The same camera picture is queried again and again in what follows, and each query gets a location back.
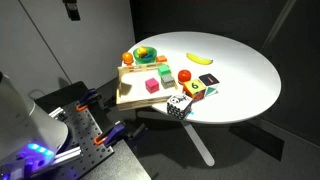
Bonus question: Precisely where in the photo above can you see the gray cube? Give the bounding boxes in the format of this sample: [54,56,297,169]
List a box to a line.
[160,73,176,89]

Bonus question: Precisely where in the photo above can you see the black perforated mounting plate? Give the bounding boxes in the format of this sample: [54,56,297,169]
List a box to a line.
[53,101,115,180]

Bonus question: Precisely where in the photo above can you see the green cube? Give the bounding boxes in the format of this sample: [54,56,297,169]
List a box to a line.
[157,64,172,77]

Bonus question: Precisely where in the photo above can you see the purple orange clamp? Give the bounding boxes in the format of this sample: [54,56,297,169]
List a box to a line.
[75,88,102,112]
[93,121,148,146]

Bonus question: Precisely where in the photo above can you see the black white checkered cube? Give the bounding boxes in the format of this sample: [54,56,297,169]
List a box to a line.
[166,93,194,121]

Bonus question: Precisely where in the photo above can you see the pink cube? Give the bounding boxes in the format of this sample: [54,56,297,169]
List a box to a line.
[144,77,160,94]

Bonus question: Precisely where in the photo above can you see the silver aluminium rail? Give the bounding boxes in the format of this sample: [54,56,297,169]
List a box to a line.
[49,106,67,122]
[53,145,83,165]

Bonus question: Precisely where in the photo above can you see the black robot stand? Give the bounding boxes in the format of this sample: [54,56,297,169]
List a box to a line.
[34,80,152,180]

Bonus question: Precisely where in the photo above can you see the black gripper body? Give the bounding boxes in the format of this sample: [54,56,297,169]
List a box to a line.
[62,0,82,22]

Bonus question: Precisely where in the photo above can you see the red toy apple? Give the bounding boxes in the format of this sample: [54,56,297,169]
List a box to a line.
[177,69,193,85]

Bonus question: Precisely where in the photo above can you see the white table base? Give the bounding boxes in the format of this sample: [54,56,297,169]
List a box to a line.
[138,111,216,168]

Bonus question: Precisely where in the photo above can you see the orange number six cube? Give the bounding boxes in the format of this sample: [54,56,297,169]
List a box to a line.
[182,79,207,101]

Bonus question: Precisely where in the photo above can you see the yellow toy banana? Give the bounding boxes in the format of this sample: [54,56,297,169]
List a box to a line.
[185,52,214,66]

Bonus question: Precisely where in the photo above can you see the green bowl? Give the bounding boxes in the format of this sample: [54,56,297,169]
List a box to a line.
[132,46,158,65]

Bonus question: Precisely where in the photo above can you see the yellow round toy fruit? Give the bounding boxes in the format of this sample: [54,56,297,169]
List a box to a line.
[137,46,148,57]

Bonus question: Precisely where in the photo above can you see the wooden tray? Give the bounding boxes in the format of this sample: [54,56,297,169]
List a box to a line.
[115,61,179,112]

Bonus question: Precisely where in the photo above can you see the orange toy fruit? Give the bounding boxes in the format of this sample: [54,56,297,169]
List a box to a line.
[121,51,135,66]

